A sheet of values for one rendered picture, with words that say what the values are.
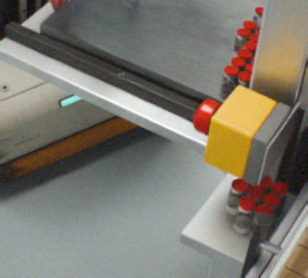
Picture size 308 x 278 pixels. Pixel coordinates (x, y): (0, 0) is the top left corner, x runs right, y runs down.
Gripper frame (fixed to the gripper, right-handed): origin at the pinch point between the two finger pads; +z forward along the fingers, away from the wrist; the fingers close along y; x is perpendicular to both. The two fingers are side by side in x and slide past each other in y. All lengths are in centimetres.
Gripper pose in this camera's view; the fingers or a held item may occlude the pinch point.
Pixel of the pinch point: (59, 7)
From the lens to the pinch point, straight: 133.0
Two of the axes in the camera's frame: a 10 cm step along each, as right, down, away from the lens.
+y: 8.6, 3.8, -3.4
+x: 5.0, -5.3, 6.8
